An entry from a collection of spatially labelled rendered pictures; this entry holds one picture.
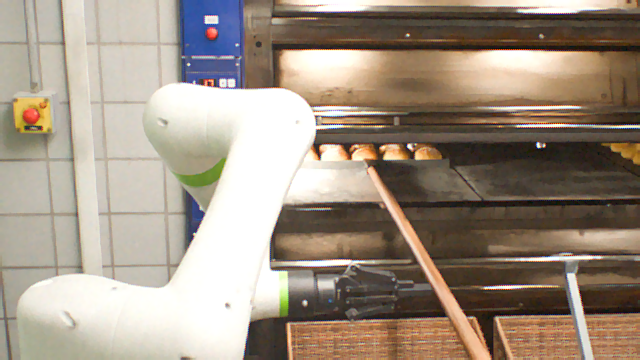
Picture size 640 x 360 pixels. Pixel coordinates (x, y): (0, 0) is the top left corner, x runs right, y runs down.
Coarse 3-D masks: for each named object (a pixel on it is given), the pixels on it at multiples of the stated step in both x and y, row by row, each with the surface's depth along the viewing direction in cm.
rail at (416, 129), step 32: (320, 128) 194; (352, 128) 194; (384, 128) 195; (416, 128) 196; (448, 128) 196; (480, 128) 197; (512, 128) 198; (544, 128) 198; (576, 128) 199; (608, 128) 199
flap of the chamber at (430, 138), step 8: (320, 136) 194; (328, 136) 194; (336, 136) 194; (344, 136) 194; (352, 136) 195; (360, 136) 195; (368, 136) 195; (376, 136) 195; (384, 136) 195; (392, 136) 195; (400, 136) 196; (408, 136) 196; (416, 136) 196; (424, 136) 196; (432, 136) 196; (440, 136) 196; (448, 136) 196; (456, 136) 197; (464, 136) 197; (472, 136) 197; (480, 136) 197; (488, 136) 197; (496, 136) 197; (504, 136) 198; (512, 136) 198; (520, 136) 198; (528, 136) 198; (536, 136) 198; (544, 136) 198; (552, 136) 199; (560, 136) 199; (568, 136) 199; (576, 136) 199; (584, 136) 199; (592, 136) 199; (600, 136) 199; (608, 136) 200; (616, 136) 200; (624, 136) 200; (632, 136) 200
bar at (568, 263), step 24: (288, 264) 178; (312, 264) 179; (336, 264) 179; (360, 264) 180; (384, 264) 180; (408, 264) 180; (456, 264) 181; (480, 264) 182; (504, 264) 182; (528, 264) 183; (552, 264) 183; (576, 264) 183; (600, 264) 184; (624, 264) 185; (576, 288) 182; (576, 312) 178
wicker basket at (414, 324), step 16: (336, 320) 221; (368, 320) 221; (384, 320) 222; (400, 320) 222; (416, 320) 222; (432, 320) 223; (448, 320) 223; (288, 336) 215; (304, 336) 220; (320, 336) 220; (336, 336) 220; (352, 336) 221; (368, 336) 222; (384, 336) 222; (400, 336) 222; (432, 336) 223; (448, 336) 224; (480, 336) 217; (288, 352) 209; (304, 352) 220; (320, 352) 220; (352, 352) 221; (368, 352) 221; (384, 352) 222; (400, 352) 222; (416, 352) 223; (432, 352) 223; (448, 352) 224; (464, 352) 224
